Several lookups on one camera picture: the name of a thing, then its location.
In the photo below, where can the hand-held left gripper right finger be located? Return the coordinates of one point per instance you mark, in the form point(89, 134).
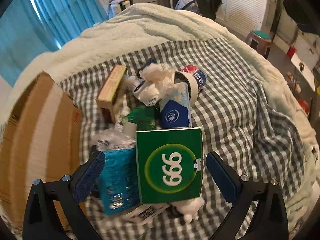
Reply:
point(222, 177)

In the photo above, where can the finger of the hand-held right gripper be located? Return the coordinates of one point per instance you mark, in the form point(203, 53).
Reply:
point(303, 12)

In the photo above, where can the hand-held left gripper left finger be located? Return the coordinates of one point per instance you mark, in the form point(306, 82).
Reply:
point(90, 177)

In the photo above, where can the teal plastic packet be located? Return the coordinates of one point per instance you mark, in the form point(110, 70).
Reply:
point(117, 175)

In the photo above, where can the green medicine box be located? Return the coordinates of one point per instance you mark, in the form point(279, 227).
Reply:
point(150, 140)

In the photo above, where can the brown cardboard box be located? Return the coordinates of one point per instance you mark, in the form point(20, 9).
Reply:
point(37, 130)

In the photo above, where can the white side table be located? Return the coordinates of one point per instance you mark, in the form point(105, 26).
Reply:
point(306, 52)

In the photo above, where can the red canister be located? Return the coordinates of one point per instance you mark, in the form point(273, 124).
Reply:
point(291, 51)

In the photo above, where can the crumpled clear plastic wrapper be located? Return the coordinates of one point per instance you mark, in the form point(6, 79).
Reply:
point(112, 138)

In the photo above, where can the plastic stool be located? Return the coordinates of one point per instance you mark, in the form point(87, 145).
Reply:
point(260, 36)

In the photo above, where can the white louvered wardrobe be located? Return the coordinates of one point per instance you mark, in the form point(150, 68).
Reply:
point(240, 7)

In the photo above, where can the small white QR sachet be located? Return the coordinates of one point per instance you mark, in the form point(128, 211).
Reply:
point(147, 212)

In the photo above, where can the grey gingham bed sheet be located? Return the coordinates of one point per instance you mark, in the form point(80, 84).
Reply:
point(237, 105)

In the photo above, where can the blue tissue pack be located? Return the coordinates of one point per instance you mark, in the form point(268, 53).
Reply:
point(175, 115)

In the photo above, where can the green foil packet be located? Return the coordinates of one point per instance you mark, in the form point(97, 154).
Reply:
point(142, 117)

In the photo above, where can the yellow cardboard box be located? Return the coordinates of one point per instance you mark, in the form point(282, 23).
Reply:
point(112, 87)

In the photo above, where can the masking tape roll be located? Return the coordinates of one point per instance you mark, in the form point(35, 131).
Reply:
point(192, 87)

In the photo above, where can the red and blue can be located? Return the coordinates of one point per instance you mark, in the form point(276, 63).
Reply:
point(200, 78)

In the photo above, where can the dark jacket on chair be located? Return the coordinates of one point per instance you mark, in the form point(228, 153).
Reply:
point(202, 0)

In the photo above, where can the white handheld device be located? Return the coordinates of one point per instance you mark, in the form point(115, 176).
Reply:
point(136, 85)

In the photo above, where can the crumpled white tissue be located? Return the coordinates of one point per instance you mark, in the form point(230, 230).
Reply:
point(160, 80)

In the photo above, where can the pale fluffy blanket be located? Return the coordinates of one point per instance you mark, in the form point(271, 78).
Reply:
point(150, 30)

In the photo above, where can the blue curtain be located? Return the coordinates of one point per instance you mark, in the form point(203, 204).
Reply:
point(62, 10)

